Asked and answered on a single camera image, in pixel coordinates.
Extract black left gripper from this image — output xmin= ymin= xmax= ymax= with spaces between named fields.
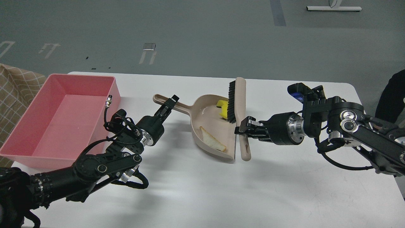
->
xmin=136 ymin=95 xmax=179 ymax=146

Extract white table leg base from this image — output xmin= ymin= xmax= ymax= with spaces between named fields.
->
xmin=306 ymin=0 xmax=363 ymax=12

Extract beige checkered cloth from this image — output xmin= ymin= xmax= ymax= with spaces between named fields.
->
xmin=0 ymin=63 xmax=47 ymax=170

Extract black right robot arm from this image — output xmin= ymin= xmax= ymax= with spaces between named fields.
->
xmin=234 ymin=83 xmax=405 ymax=177

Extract beige hand brush black bristles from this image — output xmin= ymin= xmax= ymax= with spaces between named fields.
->
xmin=227 ymin=77 xmax=252 ymax=161

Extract white bread slice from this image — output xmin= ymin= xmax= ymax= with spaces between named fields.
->
xmin=199 ymin=126 xmax=227 ymax=152

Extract beige plastic dustpan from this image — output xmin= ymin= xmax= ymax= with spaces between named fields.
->
xmin=173 ymin=95 xmax=236 ymax=161

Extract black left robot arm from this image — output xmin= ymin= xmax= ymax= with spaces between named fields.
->
xmin=1 ymin=95 xmax=178 ymax=228

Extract yellow sponge piece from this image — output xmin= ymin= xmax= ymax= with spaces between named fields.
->
xmin=216 ymin=100 xmax=228 ymax=120

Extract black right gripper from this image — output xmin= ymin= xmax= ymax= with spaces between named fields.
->
xmin=234 ymin=112 xmax=306 ymax=145

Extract pink plastic bin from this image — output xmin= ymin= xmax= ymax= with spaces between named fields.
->
xmin=1 ymin=74 xmax=121 ymax=170

